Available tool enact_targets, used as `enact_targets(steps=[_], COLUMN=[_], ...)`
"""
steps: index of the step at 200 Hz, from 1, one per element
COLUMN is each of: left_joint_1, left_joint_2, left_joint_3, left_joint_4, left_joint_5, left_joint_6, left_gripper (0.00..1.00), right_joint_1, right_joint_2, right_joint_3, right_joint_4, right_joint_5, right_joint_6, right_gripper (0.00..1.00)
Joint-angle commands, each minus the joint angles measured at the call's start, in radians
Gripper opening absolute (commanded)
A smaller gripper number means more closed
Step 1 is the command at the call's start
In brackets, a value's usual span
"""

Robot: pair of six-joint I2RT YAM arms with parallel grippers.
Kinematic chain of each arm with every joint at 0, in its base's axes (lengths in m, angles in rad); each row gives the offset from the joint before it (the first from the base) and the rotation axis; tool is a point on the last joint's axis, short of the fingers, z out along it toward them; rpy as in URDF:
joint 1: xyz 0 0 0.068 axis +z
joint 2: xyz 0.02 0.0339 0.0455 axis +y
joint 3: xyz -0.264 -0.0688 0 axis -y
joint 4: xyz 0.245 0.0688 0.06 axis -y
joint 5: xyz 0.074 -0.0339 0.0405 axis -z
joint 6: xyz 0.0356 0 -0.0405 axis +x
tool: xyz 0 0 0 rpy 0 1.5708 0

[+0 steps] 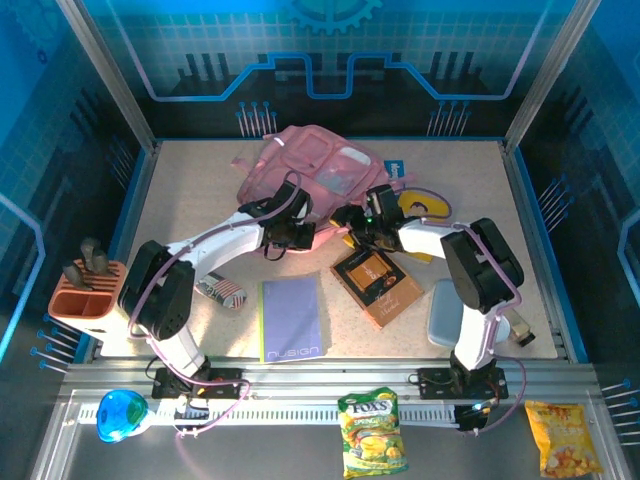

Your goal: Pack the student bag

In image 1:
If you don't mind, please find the blue and white notebook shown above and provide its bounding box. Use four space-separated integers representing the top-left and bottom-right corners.
383 158 419 187

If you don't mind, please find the yellow cartoon book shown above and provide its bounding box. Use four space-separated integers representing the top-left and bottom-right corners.
397 188 451 265

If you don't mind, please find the pink backpack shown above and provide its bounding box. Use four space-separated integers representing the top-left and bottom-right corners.
230 124 401 256

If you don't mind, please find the brown hardcover book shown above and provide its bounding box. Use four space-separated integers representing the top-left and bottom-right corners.
329 248 425 330

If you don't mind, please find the purple notebook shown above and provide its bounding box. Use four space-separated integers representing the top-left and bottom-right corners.
258 274 325 364

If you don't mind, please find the flag print pencil pouch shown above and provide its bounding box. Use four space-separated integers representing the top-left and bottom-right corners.
194 272 249 311

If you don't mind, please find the grey blue pencil case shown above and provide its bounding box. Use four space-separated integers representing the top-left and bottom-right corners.
427 278 466 347

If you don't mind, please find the green candy bag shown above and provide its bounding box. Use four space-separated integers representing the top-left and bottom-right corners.
337 387 410 480

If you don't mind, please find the yellow snack bag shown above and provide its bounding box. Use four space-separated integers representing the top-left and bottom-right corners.
523 399 605 479

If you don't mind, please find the small orange-topped can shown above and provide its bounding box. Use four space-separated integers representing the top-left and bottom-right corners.
497 304 537 349

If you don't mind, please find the black controller box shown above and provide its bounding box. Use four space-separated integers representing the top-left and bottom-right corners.
172 399 211 429
455 402 494 434

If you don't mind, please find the grey metal shelf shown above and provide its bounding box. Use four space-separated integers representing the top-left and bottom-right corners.
29 389 631 480

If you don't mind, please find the orange and white knife block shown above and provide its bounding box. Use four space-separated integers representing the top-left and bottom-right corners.
47 259 132 346

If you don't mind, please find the blue green plastic dome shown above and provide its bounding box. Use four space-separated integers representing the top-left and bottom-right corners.
96 389 151 445

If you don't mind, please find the aluminium frame beam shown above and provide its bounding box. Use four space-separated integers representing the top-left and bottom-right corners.
59 357 601 399

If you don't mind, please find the aluminium side rail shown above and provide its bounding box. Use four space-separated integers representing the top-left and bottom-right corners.
99 142 161 361
502 142 574 361

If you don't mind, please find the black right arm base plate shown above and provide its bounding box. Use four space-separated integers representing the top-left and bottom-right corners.
416 367 510 401

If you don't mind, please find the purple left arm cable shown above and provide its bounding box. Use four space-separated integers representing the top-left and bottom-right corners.
127 170 302 471

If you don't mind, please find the white slotted cable duct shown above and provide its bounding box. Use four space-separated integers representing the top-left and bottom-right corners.
77 402 459 427

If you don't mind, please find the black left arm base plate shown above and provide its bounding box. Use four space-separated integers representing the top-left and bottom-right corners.
151 367 245 401

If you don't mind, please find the aluminium frame post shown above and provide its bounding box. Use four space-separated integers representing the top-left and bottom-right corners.
502 0 604 154
55 0 162 154

